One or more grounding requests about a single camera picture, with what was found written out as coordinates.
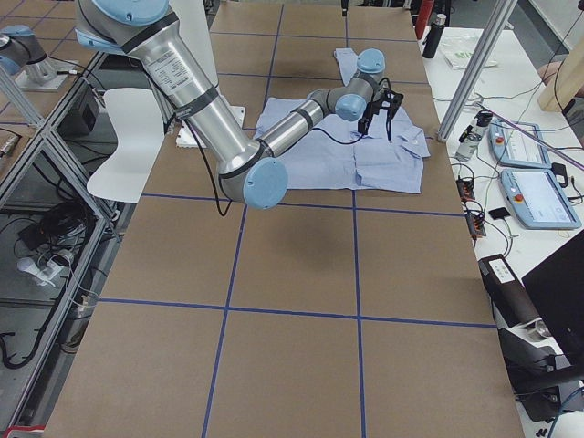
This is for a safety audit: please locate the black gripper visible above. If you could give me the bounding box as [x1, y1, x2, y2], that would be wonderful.
[340, 0, 381, 134]

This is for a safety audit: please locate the light blue striped shirt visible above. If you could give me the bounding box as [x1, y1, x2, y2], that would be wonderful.
[255, 48, 430, 193]

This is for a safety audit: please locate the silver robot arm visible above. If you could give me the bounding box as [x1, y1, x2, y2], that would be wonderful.
[76, 1, 385, 209]

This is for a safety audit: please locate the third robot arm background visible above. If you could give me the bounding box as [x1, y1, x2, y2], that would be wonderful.
[1, 25, 77, 92]

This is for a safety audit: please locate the black drinking bottle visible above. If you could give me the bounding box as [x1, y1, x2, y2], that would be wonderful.
[422, 14, 447, 58]

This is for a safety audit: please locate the red fire extinguisher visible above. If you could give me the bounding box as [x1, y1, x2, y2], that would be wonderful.
[414, 0, 434, 40]

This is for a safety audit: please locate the white paper bag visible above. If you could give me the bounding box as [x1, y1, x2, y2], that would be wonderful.
[439, 36, 478, 70]

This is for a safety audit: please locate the clear plastic bottle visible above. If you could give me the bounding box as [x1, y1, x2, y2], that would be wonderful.
[454, 109, 493, 162]

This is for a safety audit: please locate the orange circuit board upper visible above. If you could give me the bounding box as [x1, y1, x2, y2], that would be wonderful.
[456, 178, 475, 202]

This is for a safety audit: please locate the orange circuit board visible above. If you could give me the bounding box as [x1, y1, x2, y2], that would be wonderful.
[464, 211, 486, 241]
[456, 178, 475, 202]

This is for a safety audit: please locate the upper teach pendant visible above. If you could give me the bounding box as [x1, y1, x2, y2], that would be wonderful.
[487, 119, 551, 169]

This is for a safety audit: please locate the teach pendant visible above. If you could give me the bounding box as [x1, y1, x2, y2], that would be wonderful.
[487, 119, 551, 169]
[500, 169, 581, 230]

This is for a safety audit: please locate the orange circuit board lower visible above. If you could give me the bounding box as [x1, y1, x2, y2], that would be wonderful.
[464, 211, 486, 241]

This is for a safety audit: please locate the white plastic chair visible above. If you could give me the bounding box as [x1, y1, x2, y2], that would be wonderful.
[87, 88, 165, 203]

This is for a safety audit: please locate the lower teach pendant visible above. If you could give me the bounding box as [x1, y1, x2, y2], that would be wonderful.
[500, 169, 581, 230]

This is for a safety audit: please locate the black monitor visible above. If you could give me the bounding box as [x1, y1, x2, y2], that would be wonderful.
[522, 233, 583, 363]

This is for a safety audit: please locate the white power strip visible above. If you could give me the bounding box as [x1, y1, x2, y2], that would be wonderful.
[16, 257, 64, 287]

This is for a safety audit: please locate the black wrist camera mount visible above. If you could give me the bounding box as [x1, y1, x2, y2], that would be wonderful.
[377, 89, 403, 141]

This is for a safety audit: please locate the aluminium frame post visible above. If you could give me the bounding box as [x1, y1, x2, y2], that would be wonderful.
[437, 0, 517, 142]

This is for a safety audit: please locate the white camera pillar base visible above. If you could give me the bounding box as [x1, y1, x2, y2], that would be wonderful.
[170, 0, 245, 148]

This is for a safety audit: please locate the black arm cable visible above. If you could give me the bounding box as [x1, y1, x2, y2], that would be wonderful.
[172, 77, 393, 217]

